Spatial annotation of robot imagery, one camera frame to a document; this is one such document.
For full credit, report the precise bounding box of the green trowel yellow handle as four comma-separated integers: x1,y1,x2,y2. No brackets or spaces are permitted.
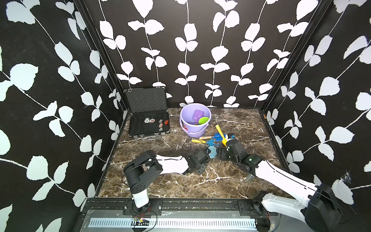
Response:
198,117,210,125

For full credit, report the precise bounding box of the blue metal trowel wooden handle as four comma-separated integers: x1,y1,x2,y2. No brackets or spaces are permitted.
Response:
199,133,223,141

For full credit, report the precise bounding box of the light blue plastic trowel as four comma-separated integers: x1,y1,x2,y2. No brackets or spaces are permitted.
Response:
207,146,217,159

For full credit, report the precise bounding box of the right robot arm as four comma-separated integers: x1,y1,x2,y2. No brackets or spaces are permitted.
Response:
222,139,343,232

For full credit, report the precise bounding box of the purple scoop pink handle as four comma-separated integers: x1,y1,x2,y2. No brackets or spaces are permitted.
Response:
192,109,204,125

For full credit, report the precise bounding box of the yellow plastic square shovel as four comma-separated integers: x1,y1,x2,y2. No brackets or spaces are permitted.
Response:
215,125,228,147

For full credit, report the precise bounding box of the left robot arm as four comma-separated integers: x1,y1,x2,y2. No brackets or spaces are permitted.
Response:
123,149,211,210

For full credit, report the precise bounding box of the purple plastic bucket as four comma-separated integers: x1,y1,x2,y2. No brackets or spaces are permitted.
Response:
179,103,212,138

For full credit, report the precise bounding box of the white perforated strip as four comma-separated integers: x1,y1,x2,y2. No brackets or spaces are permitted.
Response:
88,218,257,230

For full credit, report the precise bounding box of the open black tool case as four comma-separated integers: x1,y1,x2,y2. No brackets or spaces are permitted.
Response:
124,87,170,138

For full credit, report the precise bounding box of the black front rail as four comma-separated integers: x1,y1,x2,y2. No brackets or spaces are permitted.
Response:
83,198,312,217

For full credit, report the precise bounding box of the blue rake yellow handle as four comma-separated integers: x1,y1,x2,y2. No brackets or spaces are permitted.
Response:
191,139,220,146

